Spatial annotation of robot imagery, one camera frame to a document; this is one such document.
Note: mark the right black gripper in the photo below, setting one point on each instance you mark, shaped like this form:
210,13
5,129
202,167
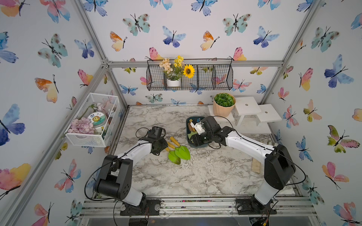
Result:
196,141

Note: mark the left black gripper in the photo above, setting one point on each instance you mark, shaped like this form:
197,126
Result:
165,145

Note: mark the green shovel wooden handle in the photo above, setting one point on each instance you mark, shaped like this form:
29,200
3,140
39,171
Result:
192,131

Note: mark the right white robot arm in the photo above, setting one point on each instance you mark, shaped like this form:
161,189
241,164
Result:
278,167

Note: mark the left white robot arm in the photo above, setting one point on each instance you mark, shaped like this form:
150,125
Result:
115,175

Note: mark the teal plastic storage box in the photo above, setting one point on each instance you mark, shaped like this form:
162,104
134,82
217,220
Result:
195,119

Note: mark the terracotta pot green plant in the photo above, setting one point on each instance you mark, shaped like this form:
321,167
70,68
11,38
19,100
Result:
223,104

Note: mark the white stepped wooden stand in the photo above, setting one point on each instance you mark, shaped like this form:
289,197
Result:
248,117

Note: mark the round tin green lid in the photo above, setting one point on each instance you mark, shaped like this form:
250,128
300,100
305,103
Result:
98,119

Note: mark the white pot with flowers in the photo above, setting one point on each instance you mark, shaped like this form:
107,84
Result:
176,70

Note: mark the pink artificial hydrangea flowers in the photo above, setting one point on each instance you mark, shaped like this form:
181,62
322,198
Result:
81,126

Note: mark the black wire wall basket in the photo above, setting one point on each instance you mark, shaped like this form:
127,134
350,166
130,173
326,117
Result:
210,74

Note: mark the white wire wall basket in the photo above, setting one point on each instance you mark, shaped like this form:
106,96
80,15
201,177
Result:
107,104

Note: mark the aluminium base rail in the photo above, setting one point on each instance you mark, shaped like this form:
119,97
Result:
285,206

